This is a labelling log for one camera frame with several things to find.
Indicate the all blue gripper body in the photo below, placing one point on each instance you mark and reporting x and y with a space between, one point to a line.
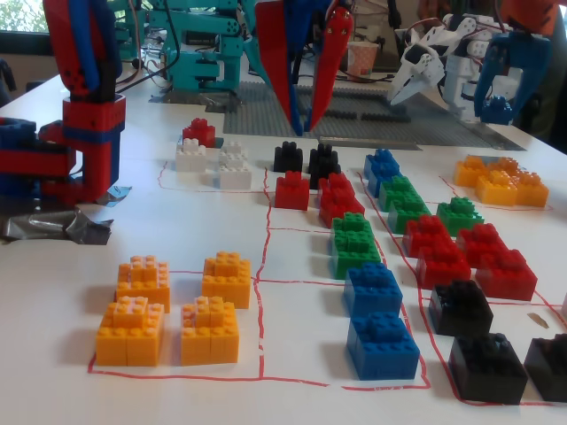
509 49

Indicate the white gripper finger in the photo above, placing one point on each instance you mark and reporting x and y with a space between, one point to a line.
402 84
418 79

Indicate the red blue gripper finger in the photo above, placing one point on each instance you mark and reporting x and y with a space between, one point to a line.
277 53

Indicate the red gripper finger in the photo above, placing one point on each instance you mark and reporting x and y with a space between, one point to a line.
336 44

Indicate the all blue gripper finger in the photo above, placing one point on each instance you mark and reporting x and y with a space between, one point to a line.
489 75
533 86

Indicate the red lego block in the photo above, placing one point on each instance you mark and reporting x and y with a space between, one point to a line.
443 270
342 181
425 234
480 241
291 195
505 279
341 210
199 133

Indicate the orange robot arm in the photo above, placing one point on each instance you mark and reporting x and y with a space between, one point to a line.
531 15

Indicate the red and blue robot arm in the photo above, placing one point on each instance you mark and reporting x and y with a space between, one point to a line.
95 150

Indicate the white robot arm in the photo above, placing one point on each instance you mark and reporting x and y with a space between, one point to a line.
456 75

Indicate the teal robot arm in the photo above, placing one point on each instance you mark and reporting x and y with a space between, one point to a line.
195 71
133 31

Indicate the grey square tape marker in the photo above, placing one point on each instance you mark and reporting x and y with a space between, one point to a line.
494 159

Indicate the green lego block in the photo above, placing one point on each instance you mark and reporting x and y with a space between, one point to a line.
460 219
407 217
354 261
352 223
396 188

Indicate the black lego block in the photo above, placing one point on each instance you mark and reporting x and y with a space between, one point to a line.
323 152
288 159
549 372
487 372
460 310
321 175

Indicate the white lego block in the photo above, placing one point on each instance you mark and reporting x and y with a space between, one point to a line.
191 161
232 152
235 179

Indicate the dotted paper cup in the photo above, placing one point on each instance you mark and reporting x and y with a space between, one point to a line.
365 59

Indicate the dark grey lego brick row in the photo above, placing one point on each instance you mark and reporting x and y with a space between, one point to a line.
343 115
363 90
385 118

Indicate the grey lego baseplate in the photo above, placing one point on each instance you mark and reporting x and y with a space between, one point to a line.
248 119

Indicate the small black foam microphone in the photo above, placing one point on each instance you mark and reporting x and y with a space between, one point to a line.
138 64

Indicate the small brown scrap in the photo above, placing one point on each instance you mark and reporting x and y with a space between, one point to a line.
538 320

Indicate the long grey duct tape strip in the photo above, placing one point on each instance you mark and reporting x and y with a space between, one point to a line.
376 144

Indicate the crumpled silver duct tape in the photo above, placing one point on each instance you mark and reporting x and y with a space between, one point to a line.
53 226

